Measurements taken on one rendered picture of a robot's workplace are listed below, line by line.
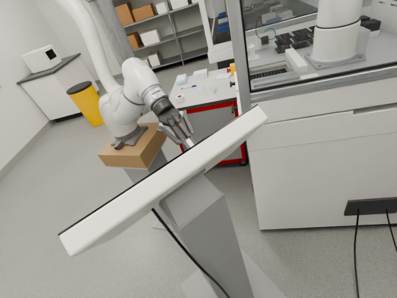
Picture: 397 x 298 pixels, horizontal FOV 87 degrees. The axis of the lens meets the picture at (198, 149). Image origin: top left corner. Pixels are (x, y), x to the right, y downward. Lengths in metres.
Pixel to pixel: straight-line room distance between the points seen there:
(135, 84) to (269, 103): 0.51
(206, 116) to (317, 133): 0.91
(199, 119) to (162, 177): 1.29
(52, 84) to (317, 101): 4.25
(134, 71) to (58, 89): 3.81
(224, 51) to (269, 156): 1.37
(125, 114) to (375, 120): 1.00
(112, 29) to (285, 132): 0.93
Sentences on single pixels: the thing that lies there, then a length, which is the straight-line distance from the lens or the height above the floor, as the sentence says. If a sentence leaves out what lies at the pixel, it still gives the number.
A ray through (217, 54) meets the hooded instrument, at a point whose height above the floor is 0.87.
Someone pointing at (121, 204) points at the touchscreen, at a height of 1.19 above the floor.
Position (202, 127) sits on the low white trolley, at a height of 0.54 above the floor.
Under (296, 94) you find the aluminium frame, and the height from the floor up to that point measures 1.05.
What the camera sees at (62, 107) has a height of 0.27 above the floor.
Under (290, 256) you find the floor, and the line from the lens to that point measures 1.61.
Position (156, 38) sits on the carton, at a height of 0.69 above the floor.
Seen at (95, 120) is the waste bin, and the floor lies 0.10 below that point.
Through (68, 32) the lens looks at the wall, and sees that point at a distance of 6.24.
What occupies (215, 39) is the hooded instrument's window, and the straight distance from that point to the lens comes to 2.19.
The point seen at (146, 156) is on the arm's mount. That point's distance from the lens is 1.19.
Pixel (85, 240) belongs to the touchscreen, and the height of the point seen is 1.17.
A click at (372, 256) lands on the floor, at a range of 1.72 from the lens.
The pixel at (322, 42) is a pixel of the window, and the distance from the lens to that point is 0.87.
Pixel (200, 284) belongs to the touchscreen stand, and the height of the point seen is 0.03.
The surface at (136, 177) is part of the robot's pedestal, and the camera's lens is 1.46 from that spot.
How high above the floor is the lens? 1.48
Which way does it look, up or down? 38 degrees down
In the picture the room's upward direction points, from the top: 19 degrees counter-clockwise
